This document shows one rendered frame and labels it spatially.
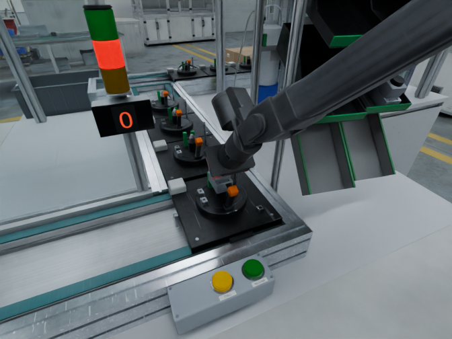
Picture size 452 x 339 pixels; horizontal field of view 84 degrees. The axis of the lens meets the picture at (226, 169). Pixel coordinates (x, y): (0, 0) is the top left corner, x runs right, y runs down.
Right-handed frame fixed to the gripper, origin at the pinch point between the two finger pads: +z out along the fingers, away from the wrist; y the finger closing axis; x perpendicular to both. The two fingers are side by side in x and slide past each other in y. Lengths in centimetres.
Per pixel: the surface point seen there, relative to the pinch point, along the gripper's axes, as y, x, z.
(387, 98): -40.7, -3.7, -17.3
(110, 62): 19.3, -23.1, -12.0
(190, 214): 8.9, 8.6, 6.8
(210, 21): -345, -655, 626
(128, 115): 18.1, -15.7, -3.8
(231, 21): -516, -794, 771
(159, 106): 2, -48, 54
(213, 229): 5.4, 13.8, 2.2
